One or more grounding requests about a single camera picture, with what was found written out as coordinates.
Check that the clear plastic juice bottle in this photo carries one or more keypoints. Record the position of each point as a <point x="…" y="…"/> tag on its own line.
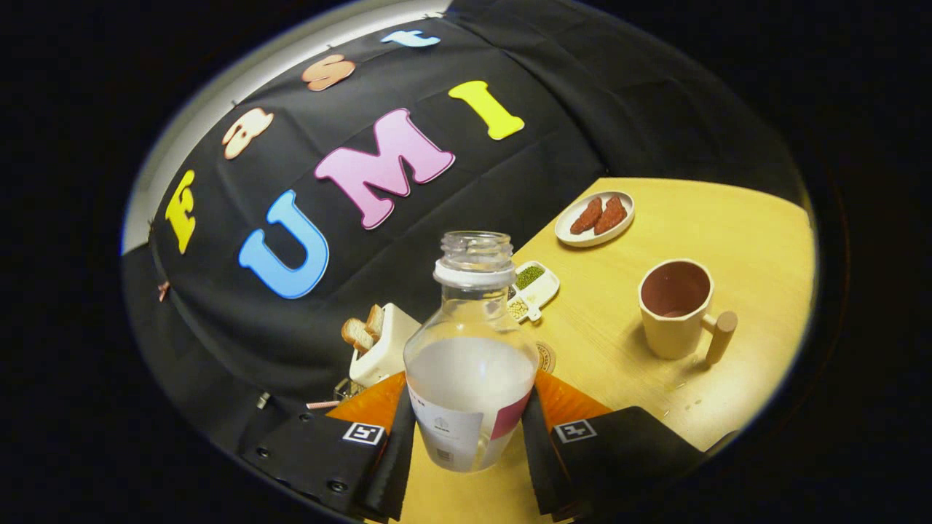
<point x="470" y="378"/>

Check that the white toaster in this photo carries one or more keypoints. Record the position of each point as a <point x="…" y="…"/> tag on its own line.
<point x="389" y="349"/>

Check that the white round plate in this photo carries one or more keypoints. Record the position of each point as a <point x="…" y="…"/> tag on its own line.
<point x="575" y="239"/>

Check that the metal cloth clip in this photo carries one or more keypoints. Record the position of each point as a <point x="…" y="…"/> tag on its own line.
<point x="263" y="400"/>

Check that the wooden table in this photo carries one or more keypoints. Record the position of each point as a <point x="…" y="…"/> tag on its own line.
<point x="713" y="225"/>

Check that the toasted bread slice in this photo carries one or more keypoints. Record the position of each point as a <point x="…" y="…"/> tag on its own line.
<point x="375" y="320"/>
<point x="357" y="335"/>

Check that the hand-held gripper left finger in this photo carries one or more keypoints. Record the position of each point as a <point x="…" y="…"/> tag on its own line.
<point x="393" y="473"/>

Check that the white divided dish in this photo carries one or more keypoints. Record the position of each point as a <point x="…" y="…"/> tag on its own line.
<point x="542" y="291"/>

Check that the pink stick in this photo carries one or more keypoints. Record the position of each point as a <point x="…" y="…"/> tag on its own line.
<point x="322" y="405"/>

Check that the red meat piece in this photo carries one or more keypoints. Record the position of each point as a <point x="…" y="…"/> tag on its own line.
<point x="587" y="215"/>
<point x="611" y="215"/>

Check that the black backdrop cloth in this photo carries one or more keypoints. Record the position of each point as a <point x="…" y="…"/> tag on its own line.
<point x="306" y="335"/>

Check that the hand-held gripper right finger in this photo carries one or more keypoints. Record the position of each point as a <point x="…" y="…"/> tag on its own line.
<point x="542" y="473"/>

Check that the round cork coaster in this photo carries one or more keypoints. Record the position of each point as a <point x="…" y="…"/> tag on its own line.
<point x="546" y="358"/>

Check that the pink cloth clip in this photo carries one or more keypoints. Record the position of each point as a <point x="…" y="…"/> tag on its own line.
<point x="163" y="290"/>

